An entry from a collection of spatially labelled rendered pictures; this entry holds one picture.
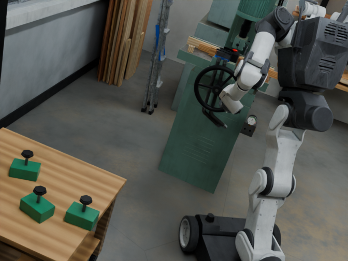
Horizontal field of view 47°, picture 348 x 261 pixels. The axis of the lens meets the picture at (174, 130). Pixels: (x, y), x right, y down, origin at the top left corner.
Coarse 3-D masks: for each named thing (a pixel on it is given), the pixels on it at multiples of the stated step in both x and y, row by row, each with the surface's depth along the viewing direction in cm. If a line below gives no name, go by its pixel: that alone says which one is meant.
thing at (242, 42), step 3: (237, 36) 255; (246, 36) 262; (237, 39) 252; (240, 39) 252; (243, 39) 252; (246, 39) 255; (234, 42) 254; (237, 42) 253; (240, 42) 252; (243, 42) 252; (234, 45) 254; (240, 45) 253; (243, 45) 253; (237, 48) 254; (240, 48) 254; (243, 48) 255
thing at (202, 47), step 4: (200, 44) 264; (200, 48) 266; (204, 48) 265; (208, 48) 264; (208, 52) 265; (268, 72) 258; (272, 72) 258; (276, 72) 257; (272, 76) 259; (276, 76) 258
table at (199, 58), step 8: (184, 48) 259; (184, 56) 255; (192, 56) 253; (200, 56) 253; (208, 56) 258; (200, 64) 254; (208, 64) 252; (208, 72) 244; (224, 80) 243; (232, 80) 242; (264, 88) 247
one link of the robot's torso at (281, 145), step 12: (276, 120) 193; (276, 132) 193; (288, 132) 203; (300, 132) 199; (276, 144) 195; (288, 144) 195; (300, 144) 197; (276, 156) 195; (288, 156) 196; (264, 168) 200; (276, 168) 195; (288, 168) 197; (276, 180) 194; (288, 180) 197; (264, 192) 197; (276, 192) 196; (288, 192) 198
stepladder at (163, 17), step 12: (168, 0) 333; (168, 12) 341; (156, 36) 337; (156, 48) 341; (156, 60) 344; (156, 72) 350; (156, 84) 359; (144, 96) 362; (156, 96) 377; (144, 108) 366
